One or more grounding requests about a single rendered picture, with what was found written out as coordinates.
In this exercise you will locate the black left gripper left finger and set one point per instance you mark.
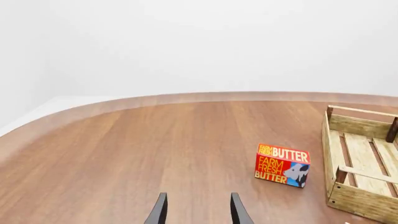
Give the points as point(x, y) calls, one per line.
point(158, 211)

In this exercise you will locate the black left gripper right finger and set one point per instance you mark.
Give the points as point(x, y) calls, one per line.
point(239, 212)

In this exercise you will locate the wooden slat tray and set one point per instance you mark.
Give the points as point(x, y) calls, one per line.
point(360, 163)

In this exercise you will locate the red butter box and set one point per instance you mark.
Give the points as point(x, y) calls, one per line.
point(281, 164)

